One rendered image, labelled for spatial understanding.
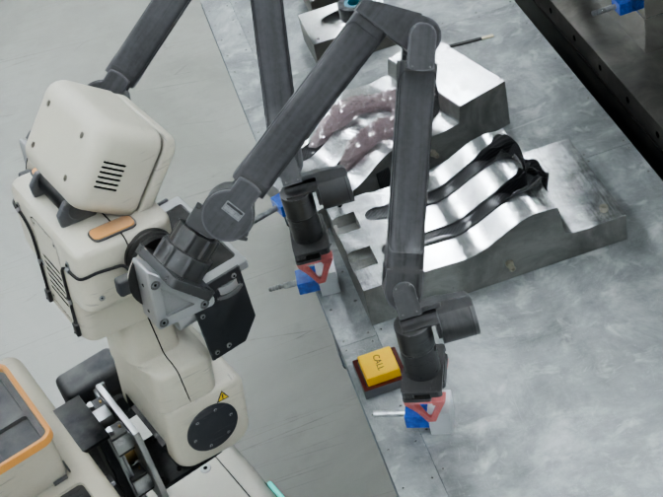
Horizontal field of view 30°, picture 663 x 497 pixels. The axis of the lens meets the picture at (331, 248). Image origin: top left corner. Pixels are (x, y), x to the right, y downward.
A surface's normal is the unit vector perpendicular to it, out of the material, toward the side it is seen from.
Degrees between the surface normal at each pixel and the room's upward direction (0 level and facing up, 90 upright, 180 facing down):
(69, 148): 48
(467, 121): 90
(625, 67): 0
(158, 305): 90
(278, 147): 63
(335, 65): 58
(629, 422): 0
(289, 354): 0
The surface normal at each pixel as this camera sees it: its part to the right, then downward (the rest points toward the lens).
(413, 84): -0.02, 0.36
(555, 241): 0.26, 0.60
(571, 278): -0.19, -0.73
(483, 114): 0.53, 0.48
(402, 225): -0.01, 0.14
